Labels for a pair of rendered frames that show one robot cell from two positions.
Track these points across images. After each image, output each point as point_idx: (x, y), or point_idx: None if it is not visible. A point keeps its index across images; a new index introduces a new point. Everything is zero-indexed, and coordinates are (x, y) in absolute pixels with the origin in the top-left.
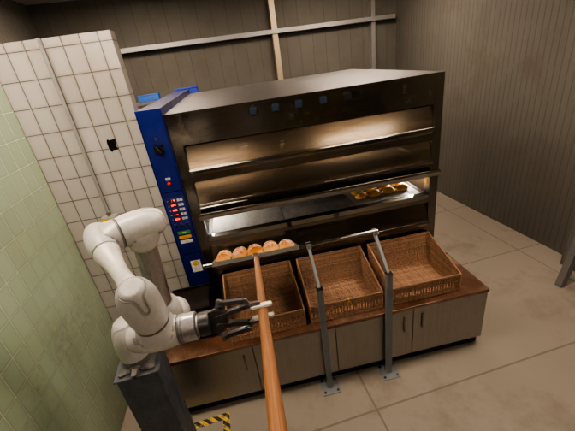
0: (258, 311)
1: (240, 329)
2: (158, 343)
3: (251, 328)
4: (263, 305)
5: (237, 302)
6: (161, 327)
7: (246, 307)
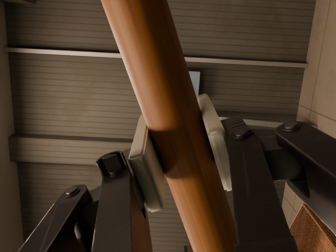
0: (151, 112)
1: (323, 179)
2: None
3: (287, 123)
4: (139, 125)
5: (43, 232)
6: None
7: (115, 181)
